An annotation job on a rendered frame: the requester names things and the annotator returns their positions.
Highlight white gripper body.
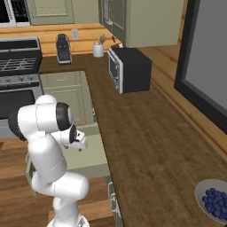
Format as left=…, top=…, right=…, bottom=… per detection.
left=62, top=131, right=89, bottom=153

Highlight pale green counter drawer front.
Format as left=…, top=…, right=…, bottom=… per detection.
left=105, top=175, right=126, bottom=227

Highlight pale green cupboard door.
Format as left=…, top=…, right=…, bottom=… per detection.
left=41, top=84, right=87, bottom=127

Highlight steel range with oven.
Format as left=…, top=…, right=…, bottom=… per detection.
left=0, top=36, right=44, bottom=140

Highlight black toaster oven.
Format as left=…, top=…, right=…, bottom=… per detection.
left=106, top=47, right=153, bottom=95

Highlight black coffee machine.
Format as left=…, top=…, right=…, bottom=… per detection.
left=55, top=33, right=73, bottom=66

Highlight white utensil pot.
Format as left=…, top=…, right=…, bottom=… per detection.
left=92, top=42, right=106, bottom=59

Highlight brown knife block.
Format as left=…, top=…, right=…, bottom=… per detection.
left=110, top=35, right=124, bottom=50

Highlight wooden spoons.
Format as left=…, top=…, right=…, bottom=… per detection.
left=90, top=33, right=108, bottom=46

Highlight grey bowl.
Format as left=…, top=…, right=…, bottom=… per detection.
left=193, top=178, right=227, bottom=226

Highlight white microwave oven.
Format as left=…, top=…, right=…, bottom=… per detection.
left=0, top=0, right=32, bottom=27

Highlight blueberries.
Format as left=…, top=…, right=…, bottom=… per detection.
left=201, top=187, right=227, bottom=221

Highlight black framed window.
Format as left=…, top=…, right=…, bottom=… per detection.
left=173, top=0, right=227, bottom=136

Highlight silver cupboard handle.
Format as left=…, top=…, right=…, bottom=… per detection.
left=90, top=106, right=98, bottom=124

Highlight long silver drawer handle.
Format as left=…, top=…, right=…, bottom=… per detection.
left=107, top=181, right=122, bottom=220

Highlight white wall socket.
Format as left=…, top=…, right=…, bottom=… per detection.
left=71, top=28, right=80, bottom=41

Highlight pale green wall cupboards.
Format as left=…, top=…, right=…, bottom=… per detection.
left=26, top=0, right=75, bottom=27

